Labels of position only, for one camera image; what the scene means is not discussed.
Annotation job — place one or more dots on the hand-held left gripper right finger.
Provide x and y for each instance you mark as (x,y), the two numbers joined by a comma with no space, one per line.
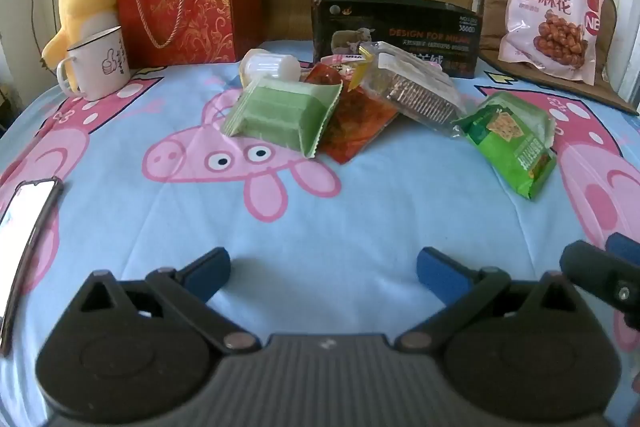
(442,271)

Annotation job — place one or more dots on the white plastic bottle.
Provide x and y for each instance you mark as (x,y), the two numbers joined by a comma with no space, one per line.
(270,64)

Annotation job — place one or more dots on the white enamel mug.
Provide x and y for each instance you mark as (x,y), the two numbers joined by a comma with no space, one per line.
(100,67)

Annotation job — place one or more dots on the smartphone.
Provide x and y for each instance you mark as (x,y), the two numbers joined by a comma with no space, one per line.
(25,227)

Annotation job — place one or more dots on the light green snack packet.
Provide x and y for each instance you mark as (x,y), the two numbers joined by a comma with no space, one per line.
(280,112)

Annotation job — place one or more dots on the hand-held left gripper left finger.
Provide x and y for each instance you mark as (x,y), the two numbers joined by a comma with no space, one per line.
(210,268)

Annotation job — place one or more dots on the printed cartoon pig blanket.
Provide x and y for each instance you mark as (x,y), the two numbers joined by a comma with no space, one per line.
(325,217)

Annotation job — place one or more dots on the green cracker packet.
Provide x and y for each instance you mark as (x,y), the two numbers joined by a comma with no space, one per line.
(510,142)

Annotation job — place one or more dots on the black cardboard box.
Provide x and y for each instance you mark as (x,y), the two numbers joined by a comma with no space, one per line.
(425,27)

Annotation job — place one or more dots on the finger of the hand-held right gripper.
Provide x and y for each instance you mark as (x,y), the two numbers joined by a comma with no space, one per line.
(625,248)
(597,274)

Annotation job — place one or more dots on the brown seat cushion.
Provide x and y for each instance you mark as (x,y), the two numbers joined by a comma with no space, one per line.
(492,17)

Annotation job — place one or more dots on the clear plastic biscuit tray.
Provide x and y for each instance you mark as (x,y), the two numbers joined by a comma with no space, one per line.
(415,92)

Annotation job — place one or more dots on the small pink yellow packet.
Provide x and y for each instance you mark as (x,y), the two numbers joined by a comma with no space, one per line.
(357,67)

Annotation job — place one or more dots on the red snack packet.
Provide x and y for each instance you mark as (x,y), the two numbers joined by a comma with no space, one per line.
(355,122)

